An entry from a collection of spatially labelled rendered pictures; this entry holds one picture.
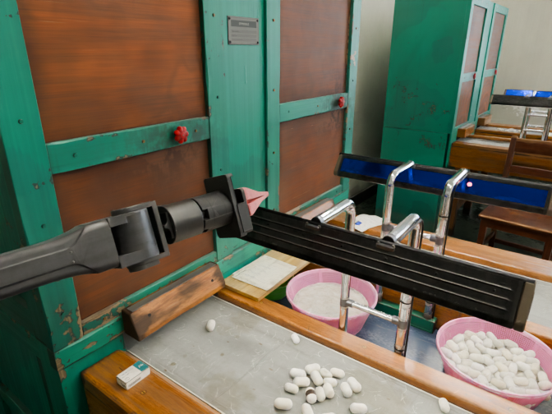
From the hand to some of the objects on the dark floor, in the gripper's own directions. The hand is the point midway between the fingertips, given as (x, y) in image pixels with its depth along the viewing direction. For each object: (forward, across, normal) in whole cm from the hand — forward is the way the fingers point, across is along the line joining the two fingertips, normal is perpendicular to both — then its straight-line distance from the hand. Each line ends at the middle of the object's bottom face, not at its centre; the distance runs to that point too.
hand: (263, 195), depth 72 cm
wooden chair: (+236, -108, +46) cm, 264 cm away
